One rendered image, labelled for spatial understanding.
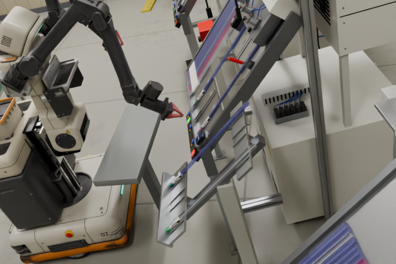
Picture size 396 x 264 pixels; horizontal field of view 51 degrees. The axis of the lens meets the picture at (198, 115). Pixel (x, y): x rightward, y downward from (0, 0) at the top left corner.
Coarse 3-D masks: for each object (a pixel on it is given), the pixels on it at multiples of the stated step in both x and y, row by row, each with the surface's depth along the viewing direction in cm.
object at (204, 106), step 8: (208, 72) 209; (208, 80) 205; (200, 88) 211; (208, 88) 202; (216, 88) 194; (208, 96) 198; (216, 96) 189; (200, 104) 203; (208, 104) 194; (200, 112) 199; (208, 112) 191; (216, 112) 183; (200, 120) 196; (208, 128) 185
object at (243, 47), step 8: (232, 32) 198; (248, 32) 182; (232, 40) 195; (240, 40) 186; (248, 40) 179; (240, 48) 183; (248, 48) 176; (264, 48) 163; (240, 56) 180; (256, 56) 166; (240, 64) 177; (248, 72) 168
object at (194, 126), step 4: (184, 72) 237; (188, 80) 229; (188, 84) 226; (188, 88) 222; (188, 92) 219; (188, 96) 217; (192, 96) 218; (192, 100) 214; (192, 104) 211; (192, 108) 208; (192, 112) 205; (192, 116) 202; (192, 120) 200; (192, 124) 198; (196, 124) 198; (192, 128) 196; (196, 128) 196; (196, 132) 193; (196, 136) 191
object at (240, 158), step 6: (252, 144) 128; (246, 150) 130; (252, 150) 129; (240, 156) 131; (246, 156) 130; (234, 162) 133; (240, 162) 132; (228, 168) 135; (234, 168) 133; (222, 174) 136; (216, 180) 138; (210, 186) 139; (204, 192) 141; (198, 198) 143; (192, 204) 145; (186, 210) 147; (180, 216) 149; (168, 228) 153
